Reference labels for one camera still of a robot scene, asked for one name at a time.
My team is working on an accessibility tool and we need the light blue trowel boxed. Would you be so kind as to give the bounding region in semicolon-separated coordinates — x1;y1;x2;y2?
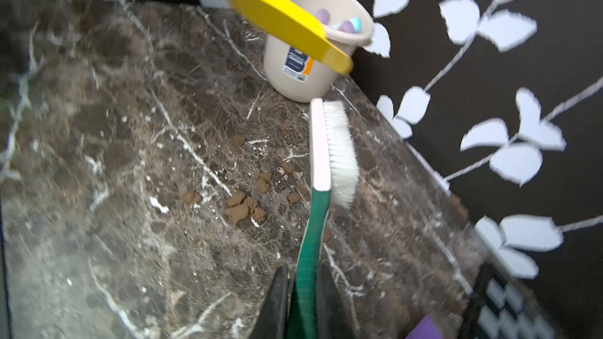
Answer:
331;17;363;34

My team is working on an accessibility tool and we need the purple square trowel pink handle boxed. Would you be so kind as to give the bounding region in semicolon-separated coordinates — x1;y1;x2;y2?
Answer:
339;20;356;34

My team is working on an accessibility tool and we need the yellow trowel yellow handle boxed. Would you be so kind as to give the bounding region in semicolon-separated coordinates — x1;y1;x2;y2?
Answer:
229;0;353;75

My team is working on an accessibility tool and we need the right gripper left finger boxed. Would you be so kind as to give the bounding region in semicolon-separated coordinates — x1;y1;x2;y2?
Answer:
248;265;290;339

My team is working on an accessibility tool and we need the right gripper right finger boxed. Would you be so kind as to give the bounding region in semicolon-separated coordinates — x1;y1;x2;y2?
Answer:
317;263;355;339

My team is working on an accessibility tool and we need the cream plastic bucket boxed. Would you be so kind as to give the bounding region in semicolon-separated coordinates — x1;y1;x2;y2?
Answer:
264;0;375;103

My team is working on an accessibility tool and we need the green white scrub brush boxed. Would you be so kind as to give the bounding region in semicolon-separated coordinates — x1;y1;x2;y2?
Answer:
286;98;360;338

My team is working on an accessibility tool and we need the black white checkerboard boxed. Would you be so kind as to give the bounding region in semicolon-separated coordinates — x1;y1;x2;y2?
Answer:
457;262;564;339

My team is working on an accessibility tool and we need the purple square trowel front row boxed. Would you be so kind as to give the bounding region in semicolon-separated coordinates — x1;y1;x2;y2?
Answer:
314;9;331;25

